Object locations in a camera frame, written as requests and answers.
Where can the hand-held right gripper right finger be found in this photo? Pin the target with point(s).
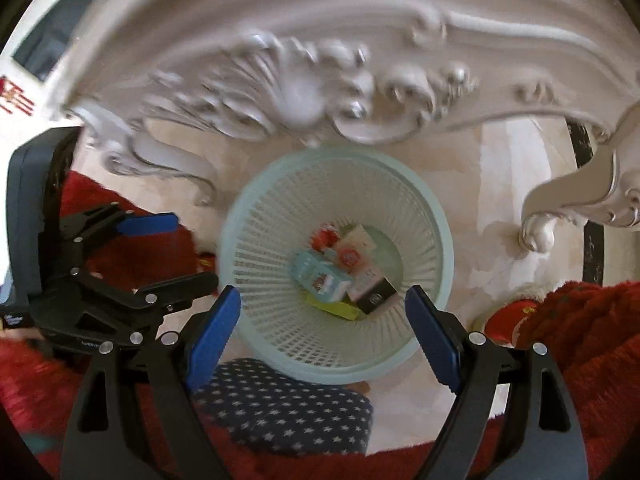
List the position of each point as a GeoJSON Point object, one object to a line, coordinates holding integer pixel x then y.
{"type": "Point", "coordinates": [435, 342]}

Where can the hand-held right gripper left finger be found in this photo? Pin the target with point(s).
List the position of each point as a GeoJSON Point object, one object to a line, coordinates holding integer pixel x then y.
{"type": "Point", "coordinates": [212, 342]}

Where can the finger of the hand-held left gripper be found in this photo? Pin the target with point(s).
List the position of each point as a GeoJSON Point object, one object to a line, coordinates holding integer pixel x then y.
{"type": "Point", "coordinates": [150, 223]}
{"type": "Point", "coordinates": [192, 285]}

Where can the light green mesh waste basket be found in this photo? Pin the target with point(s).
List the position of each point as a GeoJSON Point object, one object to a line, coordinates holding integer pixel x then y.
{"type": "Point", "coordinates": [260, 240]}

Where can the small black box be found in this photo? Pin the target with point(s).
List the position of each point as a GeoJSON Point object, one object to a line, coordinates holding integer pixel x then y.
{"type": "Point", "coordinates": [376, 300]}

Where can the red and gold printed item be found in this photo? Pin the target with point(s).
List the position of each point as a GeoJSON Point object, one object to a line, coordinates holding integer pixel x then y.
{"type": "Point", "coordinates": [505, 317]}

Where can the white slim box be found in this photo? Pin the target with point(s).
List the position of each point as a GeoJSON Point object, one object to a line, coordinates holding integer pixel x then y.
{"type": "Point", "coordinates": [369, 276]}

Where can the yellow-green flat box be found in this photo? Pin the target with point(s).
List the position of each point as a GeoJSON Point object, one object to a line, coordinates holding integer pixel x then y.
{"type": "Point", "coordinates": [335, 308]}

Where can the light blue printed packet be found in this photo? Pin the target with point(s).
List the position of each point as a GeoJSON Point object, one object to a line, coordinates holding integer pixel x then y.
{"type": "Point", "coordinates": [315, 272]}

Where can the beige box with red print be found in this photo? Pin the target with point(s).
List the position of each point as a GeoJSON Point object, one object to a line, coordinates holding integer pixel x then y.
{"type": "Point", "coordinates": [352, 250]}

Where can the red snack packet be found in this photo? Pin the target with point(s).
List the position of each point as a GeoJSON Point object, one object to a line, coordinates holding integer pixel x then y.
{"type": "Point", "coordinates": [325, 237]}

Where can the red fluffy cloth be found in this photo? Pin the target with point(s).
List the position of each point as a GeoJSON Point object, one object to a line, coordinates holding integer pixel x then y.
{"type": "Point", "coordinates": [590, 360]}

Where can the white carved table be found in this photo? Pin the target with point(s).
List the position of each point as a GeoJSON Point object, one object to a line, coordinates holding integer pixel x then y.
{"type": "Point", "coordinates": [300, 35]}

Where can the red wall decoration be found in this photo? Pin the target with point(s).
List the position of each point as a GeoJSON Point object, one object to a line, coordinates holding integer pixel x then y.
{"type": "Point", "coordinates": [12, 95]}

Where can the dark wall panel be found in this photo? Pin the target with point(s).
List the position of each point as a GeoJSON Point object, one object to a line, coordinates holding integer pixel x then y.
{"type": "Point", "coordinates": [55, 30]}

